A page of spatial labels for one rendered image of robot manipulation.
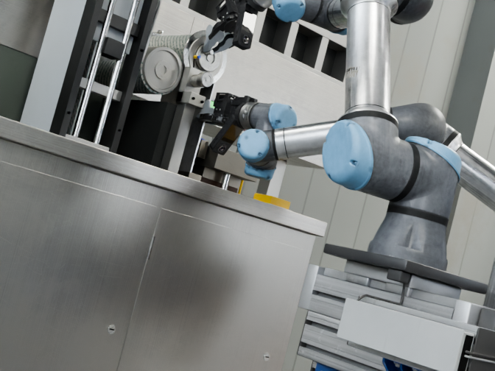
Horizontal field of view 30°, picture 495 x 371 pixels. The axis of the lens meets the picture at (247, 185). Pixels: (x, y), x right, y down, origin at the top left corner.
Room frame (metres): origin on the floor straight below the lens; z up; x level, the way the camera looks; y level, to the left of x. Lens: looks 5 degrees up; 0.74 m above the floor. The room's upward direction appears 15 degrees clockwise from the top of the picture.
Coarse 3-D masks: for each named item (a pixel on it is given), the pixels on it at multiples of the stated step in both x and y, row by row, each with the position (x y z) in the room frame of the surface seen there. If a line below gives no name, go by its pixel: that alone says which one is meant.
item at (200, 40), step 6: (204, 36) 2.45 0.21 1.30; (198, 42) 2.44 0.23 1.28; (204, 42) 2.45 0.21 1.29; (192, 48) 2.43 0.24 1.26; (192, 54) 2.44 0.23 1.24; (192, 60) 2.44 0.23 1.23; (192, 66) 2.44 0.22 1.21; (210, 72) 2.48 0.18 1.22; (216, 72) 2.50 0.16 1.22; (180, 78) 2.56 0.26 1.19
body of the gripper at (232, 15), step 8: (224, 0) 2.37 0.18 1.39; (232, 0) 2.37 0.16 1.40; (240, 0) 2.35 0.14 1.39; (248, 0) 2.30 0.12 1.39; (216, 8) 2.39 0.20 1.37; (224, 8) 2.37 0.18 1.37; (232, 8) 2.33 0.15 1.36; (256, 8) 2.30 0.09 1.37; (264, 8) 2.32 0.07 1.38; (224, 16) 2.36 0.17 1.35; (232, 16) 2.33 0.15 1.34; (232, 24) 2.34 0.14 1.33; (232, 32) 2.37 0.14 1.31
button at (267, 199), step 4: (256, 196) 2.39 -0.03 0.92; (260, 196) 2.38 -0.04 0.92; (264, 196) 2.37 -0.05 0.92; (268, 196) 2.36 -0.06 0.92; (272, 196) 2.35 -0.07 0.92; (260, 200) 2.38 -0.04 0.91; (264, 200) 2.37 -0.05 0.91; (268, 200) 2.35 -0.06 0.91; (272, 200) 2.35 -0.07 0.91; (276, 200) 2.36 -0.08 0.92; (280, 200) 2.37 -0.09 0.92; (284, 200) 2.38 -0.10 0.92; (276, 204) 2.36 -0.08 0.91; (280, 204) 2.37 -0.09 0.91; (284, 204) 2.38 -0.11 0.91; (288, 204) 2.39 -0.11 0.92; (288, 208) 2.39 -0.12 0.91
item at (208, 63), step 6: (198, 48) 2.44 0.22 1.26; (198, 54) 2.43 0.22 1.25; (204, 54) 2.44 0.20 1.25; (216, 54) 2.46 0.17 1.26; (198, 60) 2.44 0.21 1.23; (204, 60) 2.44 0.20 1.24; (210, 60) 2.46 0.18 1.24; (216, 60) 2.47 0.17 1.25; (198, 66) 2.45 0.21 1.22; (204, 66) 2.45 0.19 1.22; (210, 66) 2.46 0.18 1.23; (216, 66) 2.47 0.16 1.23
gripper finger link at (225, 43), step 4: (224, 32) 2.43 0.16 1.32; (228, 32) 2.42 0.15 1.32; (228, 36) 2.39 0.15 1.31; (232, 36) 2.39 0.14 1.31; (220, 40) 2.43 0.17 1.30; (224, 40) 2.41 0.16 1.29; (228, 40) 2.40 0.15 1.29; (232, 40) 2.40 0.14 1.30; (220, 44) 2.41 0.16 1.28; (224, 44) 2.41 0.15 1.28; (228, 44) 2.41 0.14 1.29; (232, 44) 2.41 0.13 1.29; (216, 48) 2.43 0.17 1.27; (220, 48) 2.42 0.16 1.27; (224, 48) 2.42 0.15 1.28; (216, 52) 2.43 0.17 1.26
